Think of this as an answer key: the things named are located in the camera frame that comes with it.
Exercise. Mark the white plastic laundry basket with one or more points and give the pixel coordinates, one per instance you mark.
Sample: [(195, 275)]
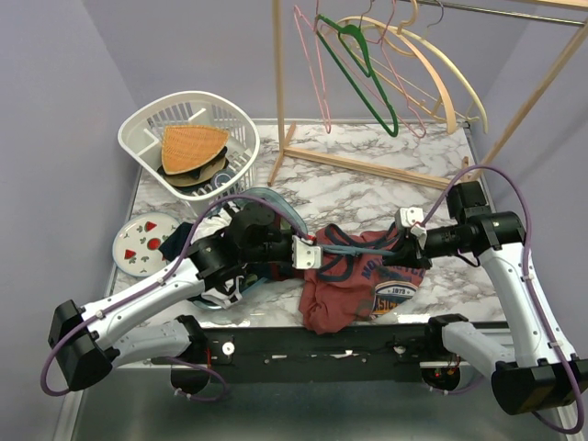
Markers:
[(141, 134)]

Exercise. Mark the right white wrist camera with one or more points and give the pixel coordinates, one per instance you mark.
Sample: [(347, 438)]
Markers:
[(413, 216)]

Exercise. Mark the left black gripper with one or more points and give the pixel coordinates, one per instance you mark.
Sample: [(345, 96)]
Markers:
[(288, 234)]

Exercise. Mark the light wooden hanger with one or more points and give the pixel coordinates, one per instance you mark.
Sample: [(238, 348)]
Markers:
[(376, 37)]

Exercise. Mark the red tank top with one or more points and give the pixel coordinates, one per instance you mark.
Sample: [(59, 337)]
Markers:
[(354, 288)]

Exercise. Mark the watermelon pattern plate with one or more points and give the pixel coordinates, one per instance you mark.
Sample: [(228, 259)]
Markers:
[(135, 249)]

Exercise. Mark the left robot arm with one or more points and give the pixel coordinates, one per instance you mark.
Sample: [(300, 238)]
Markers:
[(88, 342)]

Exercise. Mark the blue plastic hanger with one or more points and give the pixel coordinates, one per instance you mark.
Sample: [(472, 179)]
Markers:
[(354, 250)]

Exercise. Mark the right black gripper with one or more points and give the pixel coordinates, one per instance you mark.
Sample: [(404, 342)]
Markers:
[(409, 255)]

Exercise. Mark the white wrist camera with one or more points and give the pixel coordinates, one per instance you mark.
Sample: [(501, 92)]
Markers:
[(305, 254), (413, 216)]

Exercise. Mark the orange woven fan mat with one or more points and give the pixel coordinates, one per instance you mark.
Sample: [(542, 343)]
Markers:
[(188, 147)]

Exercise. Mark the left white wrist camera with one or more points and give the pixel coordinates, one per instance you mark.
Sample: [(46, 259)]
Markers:
[(305, 254)]

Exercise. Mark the black white striped garment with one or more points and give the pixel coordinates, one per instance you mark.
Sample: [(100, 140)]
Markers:
[(218, 219)]

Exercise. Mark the cream plastic hanger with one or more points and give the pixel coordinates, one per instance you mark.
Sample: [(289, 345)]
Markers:
[(400, 40)]

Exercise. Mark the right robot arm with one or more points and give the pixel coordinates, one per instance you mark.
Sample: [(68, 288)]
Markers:
[(541, 369)]

